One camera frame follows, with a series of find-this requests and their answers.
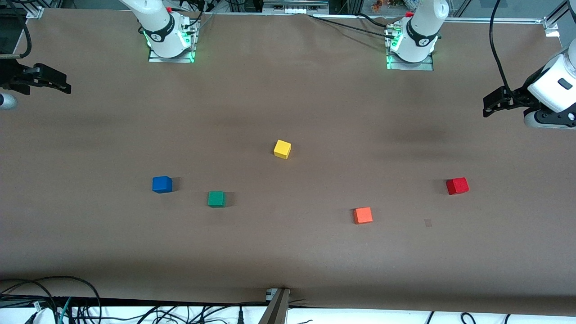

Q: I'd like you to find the aluminium left arm base plate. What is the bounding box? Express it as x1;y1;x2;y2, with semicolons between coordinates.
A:
386;25;435;71

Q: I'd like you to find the aluminium frame rail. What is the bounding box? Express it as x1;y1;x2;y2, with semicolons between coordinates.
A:
439;17;547;24

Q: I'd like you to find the yellow wooden block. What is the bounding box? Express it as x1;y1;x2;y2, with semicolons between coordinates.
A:
274;139;292;160

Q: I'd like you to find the blue wooden block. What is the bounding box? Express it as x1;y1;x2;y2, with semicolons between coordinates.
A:
152;175;173;194

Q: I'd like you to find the brown paper table cover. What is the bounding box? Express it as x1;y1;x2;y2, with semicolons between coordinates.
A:
0;8;576;315

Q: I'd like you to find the black table edge rail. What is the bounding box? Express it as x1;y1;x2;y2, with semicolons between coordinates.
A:
0;294;267;308

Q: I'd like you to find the aluminium profile bracket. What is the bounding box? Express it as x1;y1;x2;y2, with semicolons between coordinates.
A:
259;288;291;324

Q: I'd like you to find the red wooden block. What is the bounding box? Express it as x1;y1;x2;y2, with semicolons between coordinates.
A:
445;177;469;196

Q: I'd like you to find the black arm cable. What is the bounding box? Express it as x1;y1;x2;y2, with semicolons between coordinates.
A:
489;0;514;91
0;0;33;60

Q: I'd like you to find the thick black base cable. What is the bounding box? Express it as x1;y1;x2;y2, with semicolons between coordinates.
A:
358;13;399;30

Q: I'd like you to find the black looped floor cable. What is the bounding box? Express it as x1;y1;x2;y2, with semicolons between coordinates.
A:
0;275;102;324

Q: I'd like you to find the thin black base cable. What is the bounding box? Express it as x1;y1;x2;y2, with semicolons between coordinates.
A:
308;15;392;35

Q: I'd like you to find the orange wooden block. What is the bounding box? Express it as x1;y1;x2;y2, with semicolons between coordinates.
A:
353;207;374;225

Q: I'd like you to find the teal cable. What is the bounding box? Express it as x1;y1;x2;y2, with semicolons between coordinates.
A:
57;297;72;324

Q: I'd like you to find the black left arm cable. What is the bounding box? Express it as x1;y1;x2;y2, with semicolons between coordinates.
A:
489;0;514;91

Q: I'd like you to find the grey device with ports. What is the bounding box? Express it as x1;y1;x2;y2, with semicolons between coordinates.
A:
263;0;329;15

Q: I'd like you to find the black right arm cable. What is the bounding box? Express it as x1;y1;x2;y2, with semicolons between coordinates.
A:
0;0;33;60

